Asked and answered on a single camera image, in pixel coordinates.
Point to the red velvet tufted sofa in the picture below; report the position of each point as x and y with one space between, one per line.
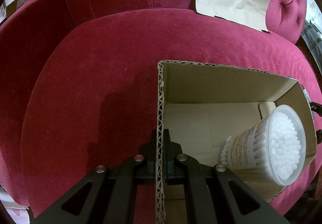
79 80

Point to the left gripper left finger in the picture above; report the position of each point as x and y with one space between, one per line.
106 195

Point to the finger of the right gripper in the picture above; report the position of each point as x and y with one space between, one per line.
316 107

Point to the cardboard box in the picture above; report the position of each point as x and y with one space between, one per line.
202 105

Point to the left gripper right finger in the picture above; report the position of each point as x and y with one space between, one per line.
210 194

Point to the cotton swab plastic jar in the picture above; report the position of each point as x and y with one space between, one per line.
272 151

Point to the grey plaid blanket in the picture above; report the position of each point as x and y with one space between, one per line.
312 37

